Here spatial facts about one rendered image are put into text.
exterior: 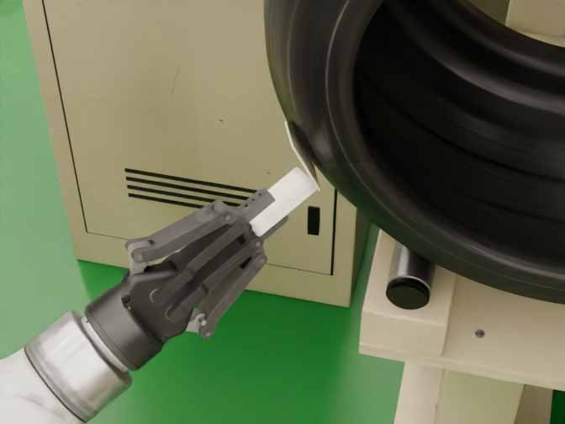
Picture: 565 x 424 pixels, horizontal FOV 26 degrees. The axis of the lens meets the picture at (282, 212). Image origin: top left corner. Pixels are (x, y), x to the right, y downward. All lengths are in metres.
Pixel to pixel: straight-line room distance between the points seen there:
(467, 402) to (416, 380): 0.20
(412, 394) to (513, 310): 0.88
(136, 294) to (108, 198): 1.15
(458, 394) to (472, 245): 0.91
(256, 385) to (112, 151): 0.50
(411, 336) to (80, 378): 0.37
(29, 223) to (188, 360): 0.47
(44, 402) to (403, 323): 0.39
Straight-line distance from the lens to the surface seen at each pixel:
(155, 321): 1.13
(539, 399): 2.26
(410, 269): 1.23
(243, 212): 1.11
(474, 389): 2.03
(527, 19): 1.44
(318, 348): 2.28
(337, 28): 0.99
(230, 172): 2.10
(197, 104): 2.00
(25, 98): 2.76
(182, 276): 1.10
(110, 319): 1.10
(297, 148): 1.11
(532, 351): 1.33
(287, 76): 1.05
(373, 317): 1.27
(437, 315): 1.27
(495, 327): 1.34
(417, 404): 2.22
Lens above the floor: 1.89
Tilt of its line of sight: 50 degrees down
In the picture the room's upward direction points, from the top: straight up
